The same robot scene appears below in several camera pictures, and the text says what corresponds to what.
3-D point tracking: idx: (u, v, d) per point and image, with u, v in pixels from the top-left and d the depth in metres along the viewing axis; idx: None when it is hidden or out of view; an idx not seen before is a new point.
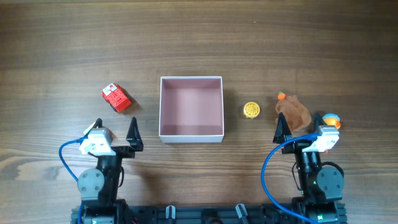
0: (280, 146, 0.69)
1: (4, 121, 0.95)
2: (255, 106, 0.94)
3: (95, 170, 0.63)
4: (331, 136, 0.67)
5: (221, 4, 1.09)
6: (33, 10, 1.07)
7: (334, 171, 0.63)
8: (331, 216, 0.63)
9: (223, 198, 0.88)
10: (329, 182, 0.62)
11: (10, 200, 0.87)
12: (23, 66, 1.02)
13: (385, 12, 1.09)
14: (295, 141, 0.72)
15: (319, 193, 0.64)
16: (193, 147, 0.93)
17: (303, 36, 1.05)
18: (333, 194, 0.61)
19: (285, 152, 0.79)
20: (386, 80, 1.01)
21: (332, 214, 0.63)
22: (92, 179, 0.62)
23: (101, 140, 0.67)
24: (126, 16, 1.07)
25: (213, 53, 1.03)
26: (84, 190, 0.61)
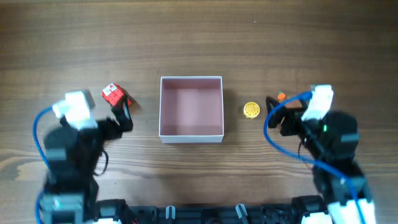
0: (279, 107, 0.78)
1: (4, 121, 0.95)
2: (255, 106, 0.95)
3: (67, 129, 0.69)
4: (325, 91, 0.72)
5: (221, 4, 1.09)
6: (32, 10, 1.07)
7: (347, 119, 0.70)
8: (360, 181, 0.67)
9: (223, 198, 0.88)
10: (349, 137, 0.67)
11: (10, 200, 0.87)
12: (23, 66, 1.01)
13: (385, 11, 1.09)
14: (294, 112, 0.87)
15: (334, 138, 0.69)
16: (193, 147, 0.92)
17: (303, 36, 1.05)
18: (348, 136, 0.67)
19: (284, 132, 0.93)
20: (386, 80, 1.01)
21: (360, 179, 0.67)
22: (58, 138, 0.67)
23: (79, 98, 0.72)
24: (126, 16, 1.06)
25: (213, 53, 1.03)
26: (53, 157, 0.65)
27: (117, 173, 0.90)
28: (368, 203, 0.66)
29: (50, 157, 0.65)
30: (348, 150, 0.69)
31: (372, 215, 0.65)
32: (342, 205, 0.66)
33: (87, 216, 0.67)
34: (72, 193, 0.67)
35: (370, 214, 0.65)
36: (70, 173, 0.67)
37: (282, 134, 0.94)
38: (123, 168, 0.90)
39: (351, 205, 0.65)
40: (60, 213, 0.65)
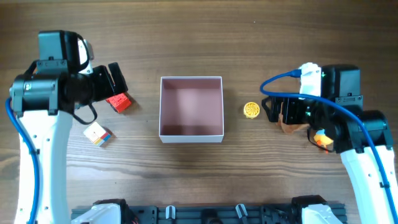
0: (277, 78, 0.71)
1: (4, 121, 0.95)
2: (255, 106, 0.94)
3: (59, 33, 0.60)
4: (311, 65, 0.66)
5: (221, 4, 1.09)
6: (32, 10, 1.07)
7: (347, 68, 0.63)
8: (377, 124, 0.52)
9: (222, 198, 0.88)
10: (349, 81, 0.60)
11: (10, 200, 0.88)
12: (23, 66, 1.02)
13: (385, 11, 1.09)
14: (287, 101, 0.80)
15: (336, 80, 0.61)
16: (193, 147, 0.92)
17: (303, 36, 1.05)
18: (351, 74, 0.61)
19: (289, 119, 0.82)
20: (386, 80, 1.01)
21: (379, 122, 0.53)
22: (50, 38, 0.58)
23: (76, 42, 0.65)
24: (126, 16, 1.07)
25: (212, 53, 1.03)
26: (45, 49, 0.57)
27: (117, 173, 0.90)
28: (387, 150, 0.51)
29: (43, 41, 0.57)
30: (350, 101, 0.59)
31: (393, 162, 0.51)
32: (358, 153, 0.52)
33: (68, 117, 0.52)
34: (49, 77, 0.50)
35: (390, 162, 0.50)
36: (61, 63, 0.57)
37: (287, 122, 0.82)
38: (123, 168, 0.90)
39: (367, 152, 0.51)
40: (33, 93, 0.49)
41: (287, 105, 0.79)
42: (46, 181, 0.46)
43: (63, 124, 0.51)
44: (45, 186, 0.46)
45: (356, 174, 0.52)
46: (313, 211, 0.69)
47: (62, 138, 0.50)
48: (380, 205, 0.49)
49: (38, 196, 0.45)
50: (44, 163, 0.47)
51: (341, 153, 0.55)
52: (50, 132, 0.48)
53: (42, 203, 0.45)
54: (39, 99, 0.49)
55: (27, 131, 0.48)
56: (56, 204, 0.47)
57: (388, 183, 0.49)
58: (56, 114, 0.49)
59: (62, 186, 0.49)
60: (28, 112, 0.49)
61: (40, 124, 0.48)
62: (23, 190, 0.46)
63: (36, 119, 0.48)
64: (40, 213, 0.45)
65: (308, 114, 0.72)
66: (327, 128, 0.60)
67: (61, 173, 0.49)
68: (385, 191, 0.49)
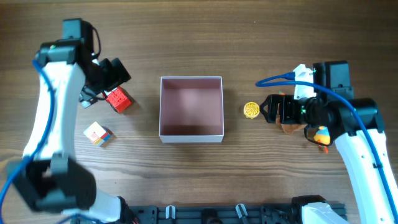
0: (273, 78, 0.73)
1: (4, 121, 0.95)
2: (255, 106, 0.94)
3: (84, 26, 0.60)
4: None
5: (221, 4, 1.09)
6: (32, 10, 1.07)
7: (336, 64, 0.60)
8: (369, 111, 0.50)
9: (222, 198, 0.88)
10: (339, 73, 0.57)
11: (10, 200, 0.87)
12: (23, 65, 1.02)
13: (385, 11, 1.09)
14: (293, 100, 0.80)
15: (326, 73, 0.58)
16: (193, 147, 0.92)
17: (303, 36, 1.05)
18: (340, 68, 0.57)
19: (285, 121, 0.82)
20: (386, 80, 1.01)
21: (370, 109, 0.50)
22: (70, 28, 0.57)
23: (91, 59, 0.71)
24: (126, 16, 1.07)
25: (213, 53, 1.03)
26: (68, 30, 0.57)
27: (117, 173, 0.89)
28: (379, 133, 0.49)
29: (66, 26, 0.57)
30: (341, 93, 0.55)
31: (384, 144, 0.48)
32: (351, 136, 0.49)
33: (81, 76, 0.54)
34: (69, 42, 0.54)
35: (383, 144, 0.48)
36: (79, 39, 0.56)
37: (282, 121, 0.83)
38: (123, 168, 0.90)
39: (359, 134, 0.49)
40: (56, 51, 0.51)
41: (283, 105, 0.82)
42: (60, 111, 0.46)
43: (78, 78, 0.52)
44: (59, 116, 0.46)
45: (350, 157, 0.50)
46: (311, 208, 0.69)
47: (76, 87, 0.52)
48: (374, 186, 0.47)
49: (51, 121, 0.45)
50: (60, 98, 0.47)
51: (335, 139, 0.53)
52: (66, 74, 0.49)
53: (54, 127, 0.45)
54: (59, 58, 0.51)
55: (46, 74, 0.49)
56: (66, 134, 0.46)
57: (381, 163, 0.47)
58: (73, 65, 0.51)
59: (72, 123, 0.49)
60: (51, 64, 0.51)
61: (60, 69, 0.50)
62: (39, 117, 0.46)
63: (56, 66, 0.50)
64: (51, 137, 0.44)
65: (305, 112, 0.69)
66: (320, 116, 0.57)
67: (72, 112, 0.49)
68: (378, 172, 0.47)
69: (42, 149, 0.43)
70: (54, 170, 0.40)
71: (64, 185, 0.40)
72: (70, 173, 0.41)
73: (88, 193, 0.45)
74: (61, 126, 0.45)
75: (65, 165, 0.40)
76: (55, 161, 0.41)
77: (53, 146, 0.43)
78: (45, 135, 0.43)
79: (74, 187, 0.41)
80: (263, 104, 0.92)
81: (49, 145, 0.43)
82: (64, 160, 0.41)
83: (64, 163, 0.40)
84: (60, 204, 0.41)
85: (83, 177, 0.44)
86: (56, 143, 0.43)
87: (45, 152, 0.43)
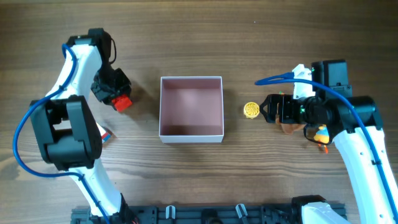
0: (270, 79, 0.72)
1: (4, 121, 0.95)
2: (255, 106, 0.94)
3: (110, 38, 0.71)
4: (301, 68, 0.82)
5: (221, 4, 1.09)
6: (32, 9, 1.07)
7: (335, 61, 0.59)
8: (366, 109, 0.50)
9: (223, 198, 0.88)
10: (337, 72, 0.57)
11: (10, 200, 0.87)
12: (23, 65, 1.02)
13: (384, 11, 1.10)
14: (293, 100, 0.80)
15: (323, 71, 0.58)
16: (194, 147, 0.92)
17: (303, 36, 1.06)
18: (337, 66, 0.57)
19: (285, 121, 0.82)
20: (385, 80, 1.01)
21: (369, 107, 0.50)
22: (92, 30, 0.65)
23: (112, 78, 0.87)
24: (126, 16, 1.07)
25: (213, 53, 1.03)
26: (91, 29, 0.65)
27: (117, 173, 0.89)
28: (377, 130, 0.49)
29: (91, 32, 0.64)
30: (339, 91, 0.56)
31: (384, 140, 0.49)
32: (349, 134, 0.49)
33: (98, 58, 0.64)
34: (92, 36, 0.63)
35: (382, 141, 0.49)
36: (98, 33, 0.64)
37: (280, 120, 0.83)
38: (123, 168, 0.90)
39: (357, 132, 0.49)
40: (81, 38, 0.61)
41: (283, 104, 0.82)
42: (80, 72, 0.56)
43: (96, 57, 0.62)
44: (78, 74, 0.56)
45: (349, 154, 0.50)
46: (311, 208, 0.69)
47: (94, 64, 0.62)
48: (374, 183, 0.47)
49: (71, 76, 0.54)
50: (80, 66, 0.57)
51: (335, 137, 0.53)
52: (88, 51, 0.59)
53: (73, 81, 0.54)
54: (83, 42, 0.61)
55: (72, 50, 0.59)
56: (81, 89, 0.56)
57: (380, 160, 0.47)
58: (94, 48, 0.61)
59: (86, 86, 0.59)
60: (76, 46, 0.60)
61: (81, 49, 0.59)
62: (61, 73, 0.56)
63: (80, 45, 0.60)
64: (69, 86, 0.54)
65: (304, 111, 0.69)
66: (318, 114, 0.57)
67: (87, 79, 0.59)
68: (377, 168, 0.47)
69: (61, 93, 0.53)
70: (71, 107, 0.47)
71: (75, 122, 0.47)
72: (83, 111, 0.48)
73: (97, 144, 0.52)
74: (79, 81, 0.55)
75: (79, 102, 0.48)
76: (70, 101, 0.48)
77: (71, 93, 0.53)
78: (65, 83, 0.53)
79: (84, 124, 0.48)
80: (263, 104, 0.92)
81: (67, 91, 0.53)
82: (77, 100, 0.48)
83: (78, 102, 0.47)
84: (73, 145, 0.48)
85: (94, 125, 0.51)
86: (73, 91, 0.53)
87: (64, 95, 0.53)
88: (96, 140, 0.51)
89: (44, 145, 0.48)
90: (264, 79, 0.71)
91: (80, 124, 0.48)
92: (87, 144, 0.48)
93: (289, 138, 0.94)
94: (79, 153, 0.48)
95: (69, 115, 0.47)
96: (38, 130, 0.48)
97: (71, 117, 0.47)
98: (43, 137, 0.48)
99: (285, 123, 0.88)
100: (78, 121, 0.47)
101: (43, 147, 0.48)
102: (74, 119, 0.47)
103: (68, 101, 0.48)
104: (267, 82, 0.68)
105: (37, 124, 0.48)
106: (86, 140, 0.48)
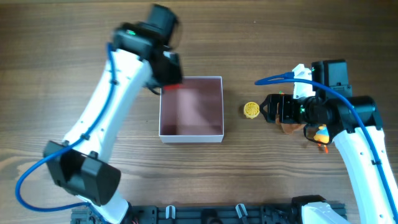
0: (269, 78, 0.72)
1: (4, 121, 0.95)
2: (255, 106, 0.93)
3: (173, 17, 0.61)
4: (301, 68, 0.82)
5: (221, 4, 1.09)
6: (31, 9, 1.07)
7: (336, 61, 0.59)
8: (366, 109, 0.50)
9: (223, 198, 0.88)
10: (337, 72, 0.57)
11: (10, 200, 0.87)
12: (23, 65, 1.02)
13: (385, 11, 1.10)
14: (293, 100, 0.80)
15: (323, 71, 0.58)
16: (194, 147, 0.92)
17: (303, 36, 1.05)
18: (339, 66, 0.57)
19: (285, 121, 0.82)
20: (386, 80, 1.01)
21: (369, 106, 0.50)
22: (157, 18, 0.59)
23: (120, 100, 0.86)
24: (126, 16, 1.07)
25: (213, 53, 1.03)
26: (152, 17, 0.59)
27: None
28: (377, 130, 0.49)
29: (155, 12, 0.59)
30: (339, 91, 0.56)
31: (384, 140, 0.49)
32: (349, 134, 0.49)
33: (147, 71, 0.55)
34: (152, 32, 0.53)
35: (382, 141, 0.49)
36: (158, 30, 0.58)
37: (280, 120, 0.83)
38: (122, 168, 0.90)
39: (357, 131, 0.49)
40: (135, 35, 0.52)
41: (283, 104, 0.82)
42: (112, 109, 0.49)
43: (143, 74, 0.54)
44: (109, 116, 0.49)
45: (349, 155, 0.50)
46: (311, 208, 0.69)
47: (137, 83, 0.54)
48: (374, 183, 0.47)
49: (100, 118, 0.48)
50: (117, 96, 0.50)
51: (335, 137, 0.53)
52: (134, 71, 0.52)
53: (101, 125, 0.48)
54: (132, 45, 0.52)
55: (115, 64, 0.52)
56: (109, 133, 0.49)
57: (380, 160, 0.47)
58: (143, 63, 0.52)
59: (120, 119, 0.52)
60: (120, 53, 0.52)
61: (127, 64, 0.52)
62: (97, 96, 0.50)
63: (127, 56, 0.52)
64: (94, 133, 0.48)
65: (304, 111, 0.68)
66: (318, 114, 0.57)
67: (123, 109, 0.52)
68: (377, 169, 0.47)
69: (83, 142, 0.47)
70: (86, 172, 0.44)
71: (89, 185, 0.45)
72: (99, 179, 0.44)
73: (112, 190, 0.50)
74: (107, 126, 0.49)
75: (96, 170, 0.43)
76: (88, 164, 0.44)
77: (94, 142, 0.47)
78: (91, 129, 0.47)
79: (98, 187, 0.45)
80: (262, 104, 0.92)
81: (91, 140, 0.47)
82: (94, 165, 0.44)
83: (94, 169, 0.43)
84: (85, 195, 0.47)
85: (112, 177, 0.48)
86: (94, 143, 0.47)
87: (84, 144, 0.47)
88: (112, 189, 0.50)
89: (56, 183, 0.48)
90: (264, 79, 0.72)
91: (94, 188, 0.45)
92: (98, 199, 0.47)
93: (289, 138, 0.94)
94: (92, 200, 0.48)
95: (85, 179, 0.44)
96: (53, 173, 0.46)
97: (85, 178, 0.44)
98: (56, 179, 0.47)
99: (284, 123, 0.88)
100: (92, 183, 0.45)
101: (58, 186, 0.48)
102: (89, 181, 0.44)
103: (85, 165, 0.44)
104: (267, 82, 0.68)
105: (51, 168, 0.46)
106: (97, 197, 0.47)
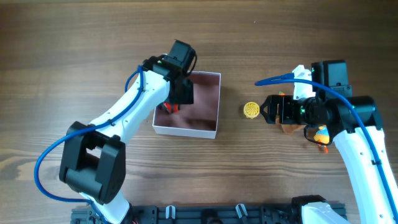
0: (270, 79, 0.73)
1: (4, 121, 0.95)
2: (255, 106, 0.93)
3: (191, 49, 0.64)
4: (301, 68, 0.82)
5: (221, 4, 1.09)
6: (31, 9, 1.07)
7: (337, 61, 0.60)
8: (367, 109, 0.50)
9: (222, 198, 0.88)
10: (337, 72, 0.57)
11: (10, 200, 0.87)
12: (23, 65, 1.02)
13: (385, 11, 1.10)
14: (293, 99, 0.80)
15: (323, 71, 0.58)
16: (193, 147, 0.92)
17: (303, 36, 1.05)
18: (339, 66, 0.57)
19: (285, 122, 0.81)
20: (386, 80, 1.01)
21: (368, 106, 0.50)
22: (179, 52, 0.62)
23: None
24: (126, 16, 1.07)
25: (213, 53, 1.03)
26: (178, 45, 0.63)
27: None
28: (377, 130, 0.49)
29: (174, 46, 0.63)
30: (339, 91, 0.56)
31: (384, 140, 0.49)
32: (349, 134, 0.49)
33: (164, 94, 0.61)
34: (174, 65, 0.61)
35: (382, 141, 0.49)
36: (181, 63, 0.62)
37: (280, 121, 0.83)
38: None
39: (357, 131, 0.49)
40: (161, 65, 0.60)
41: (283, 105, 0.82)
42: (137, 108, 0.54)
43: (164, 92, 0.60)
44: (133, 112, 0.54)
45: (349, 154, 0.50)
46: (311, 208, 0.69)
47: (157, 98, 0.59)
48: (373, 183, 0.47)
49: (127, 111, 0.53)
50: (143, 98, 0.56)
51: (335, 137, 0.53)
52: (158, 86, 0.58)
53: (126, 117, 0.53)
54: (159, 71, 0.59)
55: (144, 77, 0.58)
56: (130, 127, 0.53)
57: (380, 160, 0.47)
58: (167, 83, 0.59)
59: (137, 123, 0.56)
60: (150, 72, 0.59)
61: (154, 80, 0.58)
62: (125, 97, 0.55)
63: (155, 73, 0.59)
64: (120, 122, 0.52)
65: (304, 112, 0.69)
66: (318, 114, 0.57)
67: (142, 114, 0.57)
68: (377, 168, 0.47)
69: (108, 126, 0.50)
70: (107, 151, 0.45)
71: (102, 166, 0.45)
72: (114, 162, 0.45)
73: (115, 188, 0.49)
74: (130, 120, 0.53)
75: (116, 152, 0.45)
76: (109, 145, 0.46)
77: (118, 129, 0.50)
78: (117, 117, 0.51)
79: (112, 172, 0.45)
80: (263, 104, 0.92)
81: (114, 127, 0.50)
82: (115, 146, 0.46)
83: (115, 151, 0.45)
84: (91, 181, 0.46)
85: (122, 170, 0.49)
86: (118, 129, 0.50)
87: (109, 130, 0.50)
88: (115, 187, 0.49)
89: (65, 168, 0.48)
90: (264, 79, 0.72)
91: (107, 172, 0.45)
92: (103, 191, 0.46)
93: (289, 138, 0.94)
94: (93, 190, 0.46)
95: (102, 158, 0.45)
96: (67, 154, 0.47)
97: (102, 158, 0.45)
98: (68, 162, 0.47)
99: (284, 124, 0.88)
100: (107, 166, 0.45)
101: (64, 167, 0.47)
102: (105, 162, 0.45)
103: (107, 144, 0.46)
104: (267, 82, 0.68)
105: (66, 147, 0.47)
106: (104, 186, 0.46)
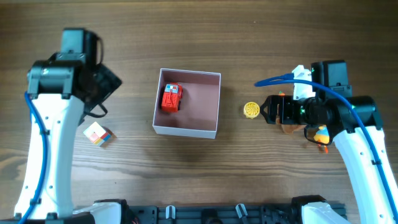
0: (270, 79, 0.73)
1: (4, 121, 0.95)
2: (255, 106, 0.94)
3: (78, 33, 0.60)
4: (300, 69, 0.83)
5: (221, 4, 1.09)
6: (31, 9, 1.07)
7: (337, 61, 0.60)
8: (367, 109, 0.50)
9: (222, 198, 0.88)
10: (337, 72, 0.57)
11: (10, 200, 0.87)
12: (23, 65, 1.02)
13: (384, 12, 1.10)
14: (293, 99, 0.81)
15: (323, 71, 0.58)
16: (194, 147, 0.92)
17: (303, 36, 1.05)
18: (339, 67, 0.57)
19: (285, 122, 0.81)
20: (386, 80, 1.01)
21: (368, 106, 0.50)
22: (69, 42, 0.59)
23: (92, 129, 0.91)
24: (126, 16, 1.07)
25: (213, 53, 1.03)
26: (66, 32, 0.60)
27: (117, 173, 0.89)
28: (377, 130, 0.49)
29: (66, 36, 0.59)
30: (339, 91, 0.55)
31: (384, 140, 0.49)
32: (349, 134, 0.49)
33: (80, 107, 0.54)
34: (68, 62, 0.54)
35: (382, 141, 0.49)
36: (79, 55, 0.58)
37: (280, 122, 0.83)
38: (123, 168, 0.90)
39: (357, 132, 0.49)
40: (53, 68, 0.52)
41: (283, 105, 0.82)
42: (53, 158, 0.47)
43: (76, 110, 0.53)
44: (53, 167, 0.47)
45: (349, 155, 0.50)
46: (311, 208, 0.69)
47: (73, 124, 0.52)
48: (373, 183, 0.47)
49: (43, 173, 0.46)
50: (54, 143, 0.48)
51: (335, 138, 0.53)
52: (61, 114, 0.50)
53: (47, 183, 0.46)
54: (57, 78, 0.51)
55: (39, 114, 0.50)
56: (61, 185, 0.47)
57: (380, 160, 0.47)
58: (71, 97, 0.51)
59: (69, 164, 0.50)
60: (41, 96, 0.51)
61: (53, 108, 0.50)
62: (32, 155, 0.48)
63: (50, 99, 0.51)
64: (44, 193, 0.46)
65: (304, 112, 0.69)
66: (318, 114, 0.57)
67: (65, 159, 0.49)
68: (377, 169, 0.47)
69: (37, 207, 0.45)
70: None
71: None
72: None
73: None
74: (55, 175, 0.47)
75: None
76: None
77: (48, 200, 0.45)
78: (36, 195, 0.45)
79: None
80: (263, 105, 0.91)
81: (43, 201, 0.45)
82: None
83: None
84: None
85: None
86: (48, 203, 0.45)
87: (38, 209, 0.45)
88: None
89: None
90: (264, 80, 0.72)
91: None
92: None
93: (289, 138, 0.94)
94: None
95: None
96: None
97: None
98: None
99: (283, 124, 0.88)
100: None
101: None
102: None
103: None
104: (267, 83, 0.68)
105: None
106: None
